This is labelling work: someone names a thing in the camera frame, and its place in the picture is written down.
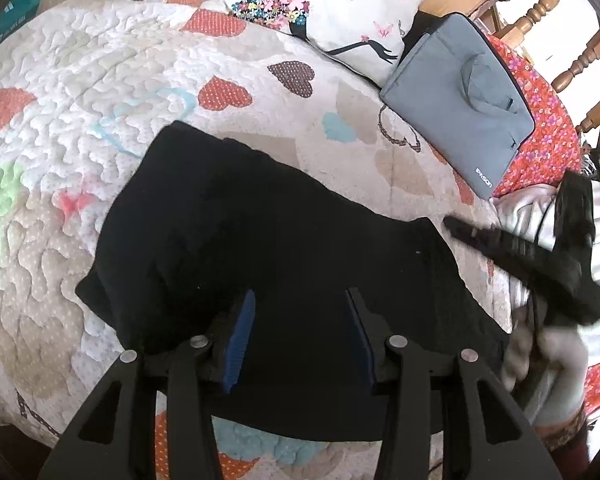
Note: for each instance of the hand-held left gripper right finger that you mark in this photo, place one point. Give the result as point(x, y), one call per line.
point(359, 332)

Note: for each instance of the teal packet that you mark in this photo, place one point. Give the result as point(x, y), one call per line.
point(10, 15)

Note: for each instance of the white cloth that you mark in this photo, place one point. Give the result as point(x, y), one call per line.
point(555, 310)

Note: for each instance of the heart print quilt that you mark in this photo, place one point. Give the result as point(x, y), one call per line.
point(130, 110)

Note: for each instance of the wooden chair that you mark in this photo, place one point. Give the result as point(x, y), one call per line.
point(570, 30)

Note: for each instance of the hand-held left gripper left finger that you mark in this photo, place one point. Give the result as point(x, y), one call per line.
point(240, 332)

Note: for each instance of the grey laptop bag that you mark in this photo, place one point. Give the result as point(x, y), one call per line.
point(462, 105)

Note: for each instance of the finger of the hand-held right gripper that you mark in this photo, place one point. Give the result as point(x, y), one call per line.
point(485, 241)

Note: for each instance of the black pants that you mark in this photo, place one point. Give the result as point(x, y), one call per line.
point(260, 240)

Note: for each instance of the floral silhouette print pillow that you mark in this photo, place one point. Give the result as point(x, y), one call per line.
point(330, 5)

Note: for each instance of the red floral cloth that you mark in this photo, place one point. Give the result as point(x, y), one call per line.
point(540, 125)

